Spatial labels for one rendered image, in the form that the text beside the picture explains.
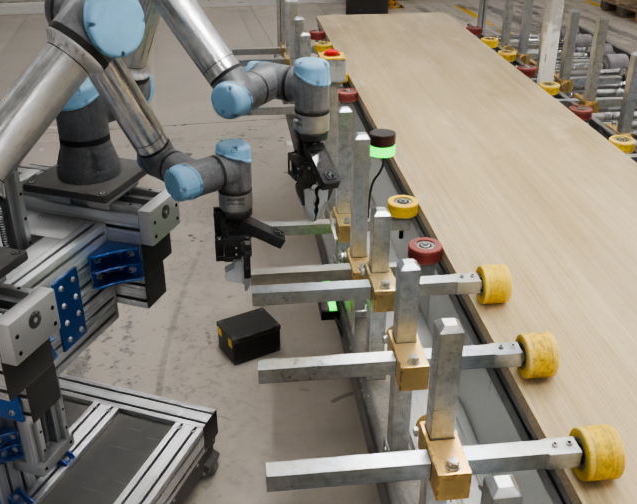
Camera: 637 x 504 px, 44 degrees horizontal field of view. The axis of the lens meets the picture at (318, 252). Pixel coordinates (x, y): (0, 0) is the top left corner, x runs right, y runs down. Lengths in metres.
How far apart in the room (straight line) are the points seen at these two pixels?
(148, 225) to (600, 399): 1.04
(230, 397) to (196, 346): 0.35
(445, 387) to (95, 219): 1.06
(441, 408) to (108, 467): 1.34
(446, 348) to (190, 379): 1.92
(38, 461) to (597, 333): 1.37
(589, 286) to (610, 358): 0.26
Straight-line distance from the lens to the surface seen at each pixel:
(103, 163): 1.90
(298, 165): 1.73
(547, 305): 1.69
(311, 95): 1.66
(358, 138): 1.74
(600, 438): 1.25
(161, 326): 3.24
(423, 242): 1.85
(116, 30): 1.41
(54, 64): 1.41
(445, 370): 1.12
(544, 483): 1.41
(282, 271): 1.82
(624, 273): 1.86
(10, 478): 2.21
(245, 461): 2.58
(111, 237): 1.93
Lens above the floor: 1.76
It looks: 28 degrees down
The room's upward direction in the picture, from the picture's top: straight up
